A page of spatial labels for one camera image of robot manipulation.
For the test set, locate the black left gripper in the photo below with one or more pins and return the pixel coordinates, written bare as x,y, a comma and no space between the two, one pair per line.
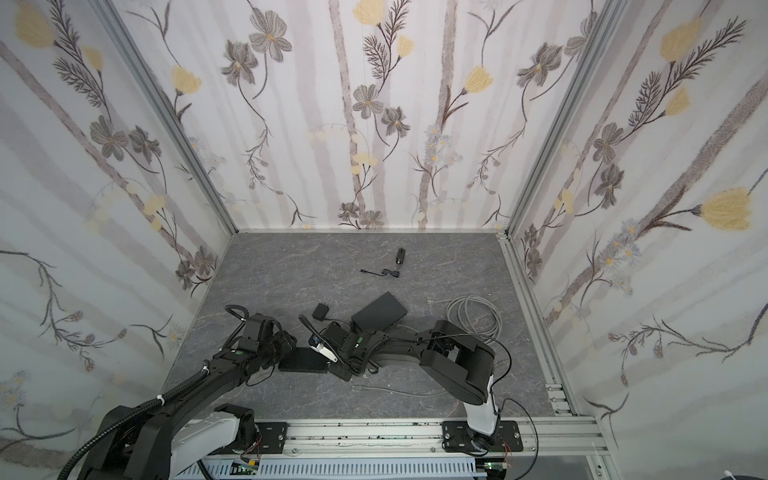
285,346

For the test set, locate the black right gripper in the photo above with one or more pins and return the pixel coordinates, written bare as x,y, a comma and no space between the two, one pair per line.
341,351

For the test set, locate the black ribbed network switch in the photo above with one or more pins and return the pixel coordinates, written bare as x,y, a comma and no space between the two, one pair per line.
304,360

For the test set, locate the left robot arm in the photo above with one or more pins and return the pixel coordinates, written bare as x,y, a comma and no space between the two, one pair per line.
159,438

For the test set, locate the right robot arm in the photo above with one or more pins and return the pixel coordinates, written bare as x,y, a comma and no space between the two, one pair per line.
461,363

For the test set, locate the grey flat network switch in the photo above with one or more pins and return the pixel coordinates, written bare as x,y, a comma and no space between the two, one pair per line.
379,314

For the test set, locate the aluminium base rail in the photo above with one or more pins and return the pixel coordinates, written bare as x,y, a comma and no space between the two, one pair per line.
369,438

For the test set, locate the white slotted cable duct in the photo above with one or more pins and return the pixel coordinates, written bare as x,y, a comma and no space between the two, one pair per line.
328,468

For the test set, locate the aluminium corner frame left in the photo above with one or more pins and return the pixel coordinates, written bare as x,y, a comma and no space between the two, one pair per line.
109,18

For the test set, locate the aluminium corner frame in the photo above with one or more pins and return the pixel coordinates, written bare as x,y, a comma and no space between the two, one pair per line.
109,18
595,47

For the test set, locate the aluminium corner frame right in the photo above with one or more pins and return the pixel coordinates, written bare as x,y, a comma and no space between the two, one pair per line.
595,47

